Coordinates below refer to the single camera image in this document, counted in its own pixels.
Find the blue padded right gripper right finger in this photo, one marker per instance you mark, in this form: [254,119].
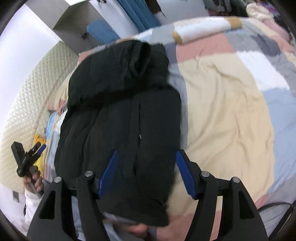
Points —
[187,177]

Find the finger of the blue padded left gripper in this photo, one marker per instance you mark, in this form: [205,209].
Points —
[40,150]

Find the blue folded chair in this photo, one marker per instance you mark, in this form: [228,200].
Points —
[102,32]

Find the cream quilted headboard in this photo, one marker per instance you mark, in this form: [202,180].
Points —
[29,115]

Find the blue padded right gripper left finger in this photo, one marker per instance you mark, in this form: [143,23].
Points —
[108,174]

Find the black puffer jacket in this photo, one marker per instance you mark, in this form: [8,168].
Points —
[119,101]

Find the white and tan bolster pillow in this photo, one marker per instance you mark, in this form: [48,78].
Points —
[187,32]

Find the person's left hand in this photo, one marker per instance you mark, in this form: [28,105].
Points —
[34,183]

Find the light blue pillow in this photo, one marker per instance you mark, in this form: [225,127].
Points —
[50,124]

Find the grey wall cabinet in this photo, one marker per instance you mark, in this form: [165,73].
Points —
[69,20]

